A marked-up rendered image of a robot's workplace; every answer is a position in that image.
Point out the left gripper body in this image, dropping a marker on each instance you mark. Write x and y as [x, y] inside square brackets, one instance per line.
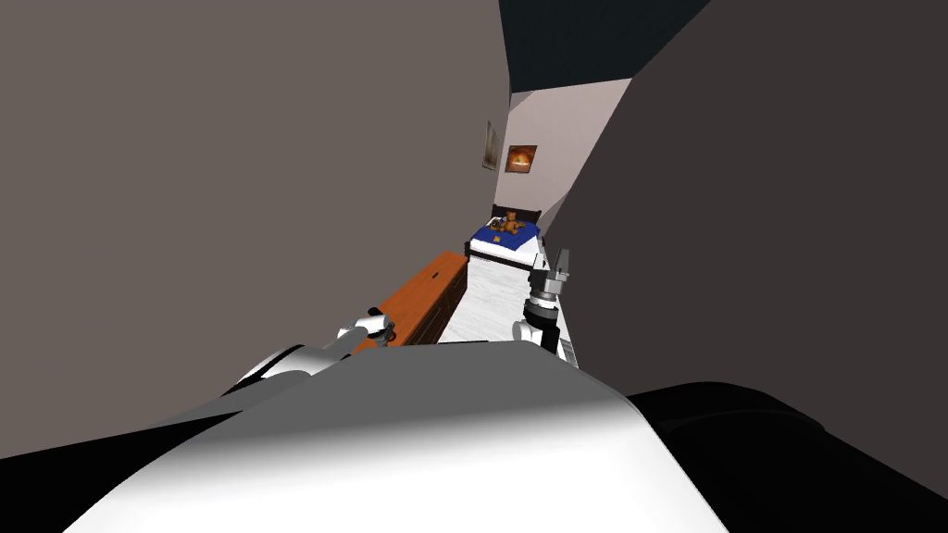
[374, 326]

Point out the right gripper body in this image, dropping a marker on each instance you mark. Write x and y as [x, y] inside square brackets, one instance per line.
[546, 283]

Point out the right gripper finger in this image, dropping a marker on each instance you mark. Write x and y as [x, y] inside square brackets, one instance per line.
[541, 261]
[562, 265]

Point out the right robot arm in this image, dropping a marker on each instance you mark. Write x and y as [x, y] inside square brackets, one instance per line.
[740, 451]

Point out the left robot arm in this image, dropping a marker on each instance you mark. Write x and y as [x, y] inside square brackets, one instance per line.
[296, 363]

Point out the bed with blue cover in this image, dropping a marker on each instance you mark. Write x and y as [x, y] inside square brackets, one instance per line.
[503, 238]

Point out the orange-brown wooden dresser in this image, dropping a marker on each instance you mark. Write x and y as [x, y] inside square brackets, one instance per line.
[426, 296]

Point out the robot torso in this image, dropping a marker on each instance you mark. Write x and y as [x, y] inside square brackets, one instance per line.
[415, 444]

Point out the orange framed wall picture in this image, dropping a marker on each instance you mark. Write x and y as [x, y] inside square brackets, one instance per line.
[521, 158]

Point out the grey framed wall picture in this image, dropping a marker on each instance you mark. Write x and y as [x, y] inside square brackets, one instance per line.
[490, 146]

